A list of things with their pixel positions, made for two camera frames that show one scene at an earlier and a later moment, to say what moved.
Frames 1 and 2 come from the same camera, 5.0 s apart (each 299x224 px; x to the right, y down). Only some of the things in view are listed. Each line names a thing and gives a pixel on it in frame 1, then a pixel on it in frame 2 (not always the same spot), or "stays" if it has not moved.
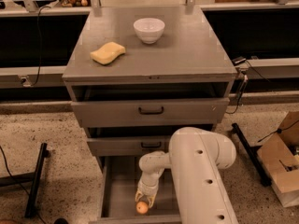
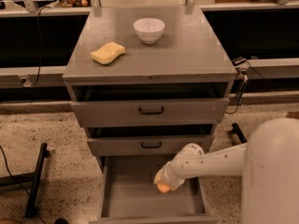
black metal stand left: x=33 y=176 stays
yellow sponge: x=107 y=53 stays
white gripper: x=147 y=187 → x=168 y=178
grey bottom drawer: x=120 y=177 stays
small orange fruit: x=142 y=207 → x=163 y=188
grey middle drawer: x=126 y=146 stays
